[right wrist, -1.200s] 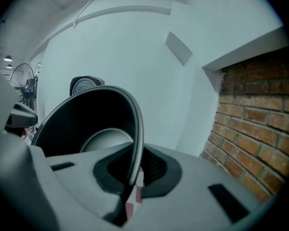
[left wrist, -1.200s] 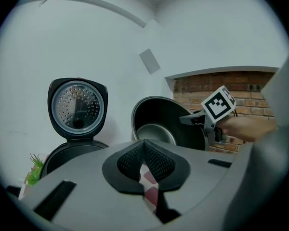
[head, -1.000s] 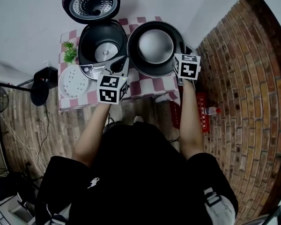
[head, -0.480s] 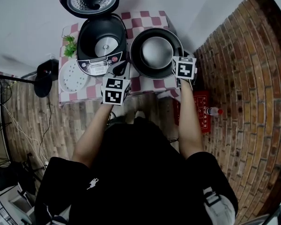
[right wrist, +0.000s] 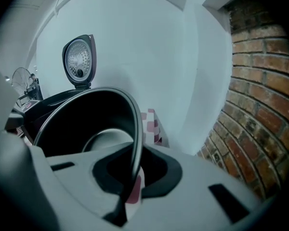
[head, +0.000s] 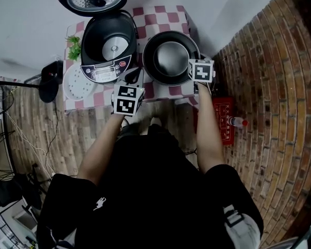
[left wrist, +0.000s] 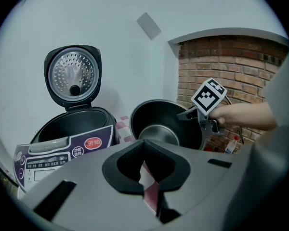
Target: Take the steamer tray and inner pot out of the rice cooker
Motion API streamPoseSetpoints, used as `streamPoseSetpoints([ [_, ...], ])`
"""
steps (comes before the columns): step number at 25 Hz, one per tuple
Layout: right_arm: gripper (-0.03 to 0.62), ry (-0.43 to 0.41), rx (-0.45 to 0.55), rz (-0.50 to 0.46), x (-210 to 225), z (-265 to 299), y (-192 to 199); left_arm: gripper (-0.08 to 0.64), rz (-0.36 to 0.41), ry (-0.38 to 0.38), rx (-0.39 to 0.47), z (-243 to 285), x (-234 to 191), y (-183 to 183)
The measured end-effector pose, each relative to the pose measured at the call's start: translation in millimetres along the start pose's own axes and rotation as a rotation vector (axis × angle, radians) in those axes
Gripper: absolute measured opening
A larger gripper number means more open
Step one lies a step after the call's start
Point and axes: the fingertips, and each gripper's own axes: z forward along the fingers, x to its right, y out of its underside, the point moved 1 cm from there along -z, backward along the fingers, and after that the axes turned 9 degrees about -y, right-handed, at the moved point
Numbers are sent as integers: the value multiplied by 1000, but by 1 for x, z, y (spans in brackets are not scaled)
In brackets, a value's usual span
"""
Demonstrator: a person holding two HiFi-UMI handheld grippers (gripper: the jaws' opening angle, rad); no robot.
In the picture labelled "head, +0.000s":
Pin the person's left forearm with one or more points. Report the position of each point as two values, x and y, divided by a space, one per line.
101 149

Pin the green artificial plant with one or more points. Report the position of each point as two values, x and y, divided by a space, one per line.
73 50

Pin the purple black rice cooker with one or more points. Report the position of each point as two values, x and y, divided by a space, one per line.
106 72

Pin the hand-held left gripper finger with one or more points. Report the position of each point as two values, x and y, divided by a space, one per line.
140 80
121 79

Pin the person's left white shoe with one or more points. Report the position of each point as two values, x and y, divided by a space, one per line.
125 124

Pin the red fire equipment box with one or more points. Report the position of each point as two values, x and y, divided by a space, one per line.
223 133

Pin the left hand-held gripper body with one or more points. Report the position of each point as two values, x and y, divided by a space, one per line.
127 102

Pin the person's right forearm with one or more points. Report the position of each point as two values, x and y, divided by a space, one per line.
208 128

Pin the white wall socket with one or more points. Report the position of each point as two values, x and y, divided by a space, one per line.
57 58

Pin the black waste bin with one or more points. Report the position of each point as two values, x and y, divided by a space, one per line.
51 71

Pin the black pot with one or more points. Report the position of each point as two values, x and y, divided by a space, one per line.
171 58

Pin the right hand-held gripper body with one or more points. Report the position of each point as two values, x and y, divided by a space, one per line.
202 71

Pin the black chair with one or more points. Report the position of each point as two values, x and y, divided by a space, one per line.
10 191

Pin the pink white checkered tablecloth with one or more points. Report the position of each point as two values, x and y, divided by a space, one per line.
158 17

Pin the white bottle with red cap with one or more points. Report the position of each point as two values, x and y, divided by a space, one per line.
237 121

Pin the black standing fan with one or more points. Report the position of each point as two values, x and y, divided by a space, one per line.
48 92

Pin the person's right white shoe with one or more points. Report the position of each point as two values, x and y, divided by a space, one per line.
155 121

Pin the white power strip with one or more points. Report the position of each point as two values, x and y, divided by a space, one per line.
52 174

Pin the white stool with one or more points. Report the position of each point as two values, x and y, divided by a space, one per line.
26 219

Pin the white perforated steamer tray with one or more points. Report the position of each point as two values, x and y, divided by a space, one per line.
67 82

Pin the person's white shoe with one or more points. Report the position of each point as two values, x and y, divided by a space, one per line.
155 121
125 124

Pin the person's black shirt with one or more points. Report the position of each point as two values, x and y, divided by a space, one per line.
145 191

